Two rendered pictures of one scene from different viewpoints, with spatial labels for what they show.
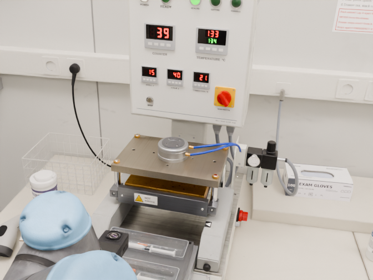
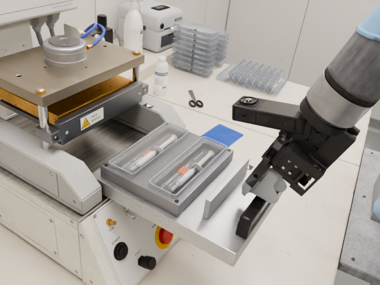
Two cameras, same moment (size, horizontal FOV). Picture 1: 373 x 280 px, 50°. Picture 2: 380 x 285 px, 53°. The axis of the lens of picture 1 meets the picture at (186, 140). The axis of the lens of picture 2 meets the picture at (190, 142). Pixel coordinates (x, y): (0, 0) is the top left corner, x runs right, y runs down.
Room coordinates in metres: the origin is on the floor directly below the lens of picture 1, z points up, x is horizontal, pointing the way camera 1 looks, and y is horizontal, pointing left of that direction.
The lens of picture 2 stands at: (0.47, 0.64, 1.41)
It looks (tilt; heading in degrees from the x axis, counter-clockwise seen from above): 33 degrees down; 285
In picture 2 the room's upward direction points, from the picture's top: 7 degrees clockwise
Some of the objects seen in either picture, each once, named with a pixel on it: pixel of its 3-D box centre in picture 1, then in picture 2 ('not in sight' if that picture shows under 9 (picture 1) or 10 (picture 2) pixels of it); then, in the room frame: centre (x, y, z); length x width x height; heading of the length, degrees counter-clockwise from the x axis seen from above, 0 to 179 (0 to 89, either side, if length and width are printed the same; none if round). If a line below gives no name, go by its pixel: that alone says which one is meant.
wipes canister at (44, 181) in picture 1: (45, 193); not in sight; (1.12, 0.47, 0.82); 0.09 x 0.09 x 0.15
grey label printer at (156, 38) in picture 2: not in sight; (151, 24); (1.16, -0.97, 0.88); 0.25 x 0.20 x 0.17; 166
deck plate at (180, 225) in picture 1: (175, 205); (61, 132); (0.94, 0.03, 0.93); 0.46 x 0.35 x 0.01; 167
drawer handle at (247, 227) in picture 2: not in sight; (261, 202); (0.47, 0.13, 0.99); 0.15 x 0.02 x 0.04; 77
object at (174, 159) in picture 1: (182, 159); (63, 64); (0.93, 0.01, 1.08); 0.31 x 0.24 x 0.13; 77
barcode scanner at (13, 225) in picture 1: (11, 229); not in sight; (0.97, 0.53, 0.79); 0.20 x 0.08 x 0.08; 172
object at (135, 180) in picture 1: (175, 170); (70, 78); (0.90, 0.03, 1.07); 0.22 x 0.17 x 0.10; 77
